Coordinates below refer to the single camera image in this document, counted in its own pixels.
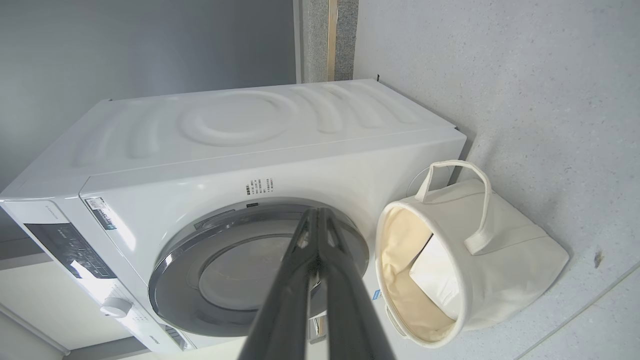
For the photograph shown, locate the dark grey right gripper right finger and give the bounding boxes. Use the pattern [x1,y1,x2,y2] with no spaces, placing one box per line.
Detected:
[319,208,397,360]

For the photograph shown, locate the cream fabric laundry basket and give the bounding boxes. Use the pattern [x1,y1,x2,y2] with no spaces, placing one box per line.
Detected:
[375,160,571,349]

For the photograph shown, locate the white round control knob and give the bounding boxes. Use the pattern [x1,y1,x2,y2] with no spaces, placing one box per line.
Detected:
[100,297,134,319]

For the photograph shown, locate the white front-load washing machine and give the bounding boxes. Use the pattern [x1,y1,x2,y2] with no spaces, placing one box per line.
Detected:
[0,79,468,353]

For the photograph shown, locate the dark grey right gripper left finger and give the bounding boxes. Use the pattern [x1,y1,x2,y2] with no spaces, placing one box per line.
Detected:
[237,208,321,360]

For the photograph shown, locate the brass floor divider strip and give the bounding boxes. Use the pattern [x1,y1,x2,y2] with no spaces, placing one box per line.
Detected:
[327,0,339,82]

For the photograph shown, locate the white cloth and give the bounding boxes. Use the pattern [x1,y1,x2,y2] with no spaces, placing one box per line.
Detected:
[409,235,463,321]

